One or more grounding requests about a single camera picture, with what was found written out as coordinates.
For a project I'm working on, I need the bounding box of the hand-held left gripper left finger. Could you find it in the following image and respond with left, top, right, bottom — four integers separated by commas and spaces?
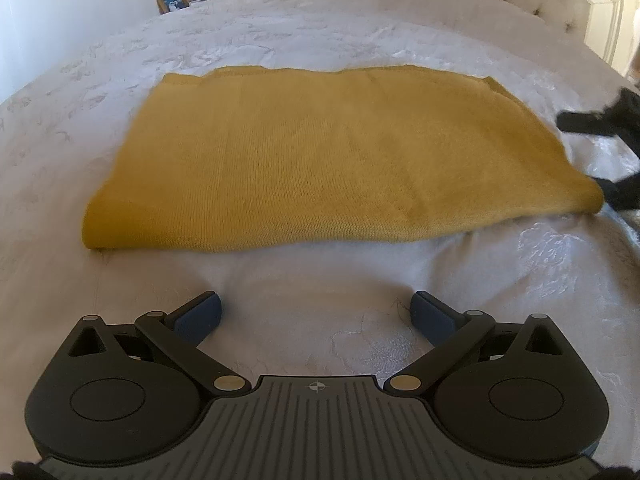
67, 291, 252, 396

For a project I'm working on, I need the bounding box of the white embroidered bedspread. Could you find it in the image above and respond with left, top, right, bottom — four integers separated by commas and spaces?
0, 0, 640, 480

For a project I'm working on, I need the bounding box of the yellow knitted sweater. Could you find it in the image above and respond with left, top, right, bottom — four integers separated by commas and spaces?
81, 64, 606, 254

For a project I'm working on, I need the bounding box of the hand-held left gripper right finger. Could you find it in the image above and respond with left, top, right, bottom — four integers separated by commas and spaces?
384, 291, 569, 395

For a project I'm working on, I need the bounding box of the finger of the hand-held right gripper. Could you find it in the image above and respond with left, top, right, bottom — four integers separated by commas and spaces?
556, 87, 640, 147
589, 172, 640, 217

